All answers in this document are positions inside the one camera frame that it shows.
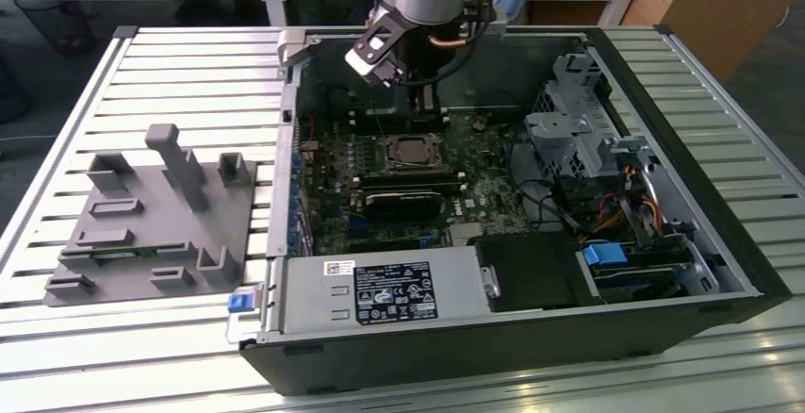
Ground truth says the wooden cabinet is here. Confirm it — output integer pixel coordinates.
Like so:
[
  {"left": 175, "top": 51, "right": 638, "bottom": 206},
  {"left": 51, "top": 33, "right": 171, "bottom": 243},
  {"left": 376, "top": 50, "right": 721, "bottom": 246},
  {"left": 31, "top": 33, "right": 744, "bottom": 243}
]
[{"left": 619, "top": 0, "right": 805, "bottom": 85}]

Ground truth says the black PC case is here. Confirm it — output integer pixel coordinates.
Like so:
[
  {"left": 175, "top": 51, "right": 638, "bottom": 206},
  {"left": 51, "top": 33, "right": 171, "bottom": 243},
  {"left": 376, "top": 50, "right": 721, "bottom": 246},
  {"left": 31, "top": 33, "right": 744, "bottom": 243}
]
[{"left": 223, "top": 25, "right": 793, "bottom": 398}]

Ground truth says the grey power supply unit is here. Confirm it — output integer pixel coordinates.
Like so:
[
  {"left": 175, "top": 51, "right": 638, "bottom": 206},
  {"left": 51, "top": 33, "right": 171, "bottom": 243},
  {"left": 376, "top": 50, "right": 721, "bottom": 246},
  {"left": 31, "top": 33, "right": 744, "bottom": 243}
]
[{"left": 274, "top": 246, "right": 503, "bottom": 335}]

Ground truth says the metal disk bay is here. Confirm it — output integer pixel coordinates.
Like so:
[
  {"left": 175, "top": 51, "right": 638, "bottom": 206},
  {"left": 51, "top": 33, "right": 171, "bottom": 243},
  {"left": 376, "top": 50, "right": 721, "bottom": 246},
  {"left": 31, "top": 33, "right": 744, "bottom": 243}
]
[{"left": 575, "top": 231, "right": 723, "bottom": 305}]

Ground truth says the green motherboard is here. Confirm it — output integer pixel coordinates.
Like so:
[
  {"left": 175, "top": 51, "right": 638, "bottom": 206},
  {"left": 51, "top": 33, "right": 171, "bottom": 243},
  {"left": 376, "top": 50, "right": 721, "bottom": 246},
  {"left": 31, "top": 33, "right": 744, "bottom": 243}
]
[{"left": 290, "top": 111, "right": 537, "bottom": 257}]

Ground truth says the yellow orange wire bundle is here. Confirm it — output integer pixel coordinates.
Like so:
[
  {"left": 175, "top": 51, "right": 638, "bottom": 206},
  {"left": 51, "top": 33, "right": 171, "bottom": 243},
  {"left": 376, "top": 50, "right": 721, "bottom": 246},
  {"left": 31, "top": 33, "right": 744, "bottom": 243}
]
[{"left": 594, "top": 193, "right": 666, "bottom": 238}]

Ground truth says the black plastic shroud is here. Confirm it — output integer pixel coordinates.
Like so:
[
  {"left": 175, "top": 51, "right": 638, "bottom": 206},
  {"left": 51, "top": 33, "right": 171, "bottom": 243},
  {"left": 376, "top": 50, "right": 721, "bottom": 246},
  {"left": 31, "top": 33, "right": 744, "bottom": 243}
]
[{"left": 469, "top": 231, "right": 602, "bottom": 314}]

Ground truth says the black camera bracket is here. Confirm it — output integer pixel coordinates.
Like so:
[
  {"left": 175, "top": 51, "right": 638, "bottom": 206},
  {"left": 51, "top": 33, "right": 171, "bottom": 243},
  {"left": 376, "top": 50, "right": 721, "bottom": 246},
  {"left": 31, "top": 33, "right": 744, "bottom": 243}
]
[{"left": 351, "top": 7, "right": 414, "bottom": 65}]

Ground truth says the blue case latch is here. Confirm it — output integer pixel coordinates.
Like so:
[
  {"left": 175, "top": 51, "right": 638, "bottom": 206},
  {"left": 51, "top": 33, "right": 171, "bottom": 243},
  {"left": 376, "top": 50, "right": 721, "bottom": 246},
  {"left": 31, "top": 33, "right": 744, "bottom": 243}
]
[{"left": 227, "top": 291, "right": 254, "bottom": 316}]

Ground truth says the black expansion slot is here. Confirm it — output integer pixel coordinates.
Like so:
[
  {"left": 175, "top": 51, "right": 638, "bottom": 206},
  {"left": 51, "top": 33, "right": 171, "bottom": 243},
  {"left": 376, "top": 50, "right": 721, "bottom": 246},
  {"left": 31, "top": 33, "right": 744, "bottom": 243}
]
[{"left": 346, "top": 239, "right": 422, "bottom": 252}]

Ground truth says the black graphics card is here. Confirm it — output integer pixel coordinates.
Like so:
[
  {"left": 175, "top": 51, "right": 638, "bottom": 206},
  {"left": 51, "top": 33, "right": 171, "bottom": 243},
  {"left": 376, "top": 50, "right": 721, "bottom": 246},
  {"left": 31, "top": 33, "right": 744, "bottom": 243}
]
[{"left": 360, "top": 188, "right": 444, "bottom": 225}]

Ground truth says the silver chipset heatsink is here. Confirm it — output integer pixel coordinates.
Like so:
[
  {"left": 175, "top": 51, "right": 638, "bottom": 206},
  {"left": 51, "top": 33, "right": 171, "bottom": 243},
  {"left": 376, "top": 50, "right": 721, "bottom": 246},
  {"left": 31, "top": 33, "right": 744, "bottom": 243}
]
[{"left": 447, "top": 221, "right": 487, "bottom": 240}]

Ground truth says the blue disk carrier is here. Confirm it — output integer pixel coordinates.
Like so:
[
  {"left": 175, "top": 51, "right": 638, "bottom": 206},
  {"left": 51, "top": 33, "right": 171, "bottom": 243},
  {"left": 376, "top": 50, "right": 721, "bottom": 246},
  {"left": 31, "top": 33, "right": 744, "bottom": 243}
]
[{"left": 581, "top": 241, "right": 630, "bottom": 271}]

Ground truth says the green RAM stick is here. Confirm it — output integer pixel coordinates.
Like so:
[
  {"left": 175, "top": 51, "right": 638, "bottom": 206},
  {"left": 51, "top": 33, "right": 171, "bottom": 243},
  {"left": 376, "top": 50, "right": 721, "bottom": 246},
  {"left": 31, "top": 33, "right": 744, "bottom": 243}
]
[{"left": 91, "top": 247, "right": 159, "bottom": 260}]

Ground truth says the metal drive cage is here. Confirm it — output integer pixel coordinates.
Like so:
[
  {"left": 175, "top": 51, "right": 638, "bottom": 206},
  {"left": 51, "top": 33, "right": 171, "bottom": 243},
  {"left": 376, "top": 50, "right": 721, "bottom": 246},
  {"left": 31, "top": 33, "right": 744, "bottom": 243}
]
[{"left": 519, "top": 52, "right": 659, "bottom": 183}]

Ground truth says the copper cable sleeve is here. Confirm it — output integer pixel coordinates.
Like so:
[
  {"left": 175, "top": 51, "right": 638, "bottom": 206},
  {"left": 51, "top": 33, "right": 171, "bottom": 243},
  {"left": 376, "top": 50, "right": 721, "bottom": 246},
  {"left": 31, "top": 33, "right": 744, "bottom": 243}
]
[{"left": 427, "top": 34, "right": 471, "bottom": 51}]

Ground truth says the grey parts rack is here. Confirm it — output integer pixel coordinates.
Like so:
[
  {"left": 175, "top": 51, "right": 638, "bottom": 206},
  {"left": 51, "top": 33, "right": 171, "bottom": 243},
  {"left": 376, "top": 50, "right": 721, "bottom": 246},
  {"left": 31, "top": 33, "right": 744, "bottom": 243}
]
[{"left": 40, "top": 123, "right": 260, "bottom": 309}]

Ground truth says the grey case handle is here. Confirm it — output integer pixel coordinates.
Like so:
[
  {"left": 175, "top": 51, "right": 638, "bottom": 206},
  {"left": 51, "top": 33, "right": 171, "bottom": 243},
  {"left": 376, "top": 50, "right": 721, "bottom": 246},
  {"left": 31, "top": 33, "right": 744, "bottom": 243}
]
[{"left": 275, "top": 27, "right": 315, "bottom": 69}]

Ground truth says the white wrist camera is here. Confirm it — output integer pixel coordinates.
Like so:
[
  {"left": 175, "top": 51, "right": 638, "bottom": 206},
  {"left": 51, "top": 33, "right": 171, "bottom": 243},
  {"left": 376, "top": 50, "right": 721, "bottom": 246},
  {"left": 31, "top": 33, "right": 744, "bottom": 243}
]
[{"left": 343, "top": 46, "right": 404, "bottom": 89}]

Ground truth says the black cable bundle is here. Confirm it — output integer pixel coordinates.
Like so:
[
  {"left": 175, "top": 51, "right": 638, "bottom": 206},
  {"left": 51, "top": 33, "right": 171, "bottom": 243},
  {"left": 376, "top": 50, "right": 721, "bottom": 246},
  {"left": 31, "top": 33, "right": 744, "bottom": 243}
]
[{"left": 506, "top": 123, "right": 609, "bottom": 240}]

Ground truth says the CPU socket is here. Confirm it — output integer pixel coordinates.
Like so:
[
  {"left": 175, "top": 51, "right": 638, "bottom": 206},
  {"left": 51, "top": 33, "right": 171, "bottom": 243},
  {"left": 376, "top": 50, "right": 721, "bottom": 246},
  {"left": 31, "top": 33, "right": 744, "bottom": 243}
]
[{"left": 380, "top": 131, "right": 448, "bottom": 172}]

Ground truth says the black wastebasket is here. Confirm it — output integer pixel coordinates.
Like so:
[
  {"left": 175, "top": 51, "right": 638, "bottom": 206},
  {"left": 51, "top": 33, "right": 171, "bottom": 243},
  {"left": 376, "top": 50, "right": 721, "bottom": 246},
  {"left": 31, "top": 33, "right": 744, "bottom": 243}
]
[{"left": 12, "top": 0, "right": 97, "bottom": 56}]

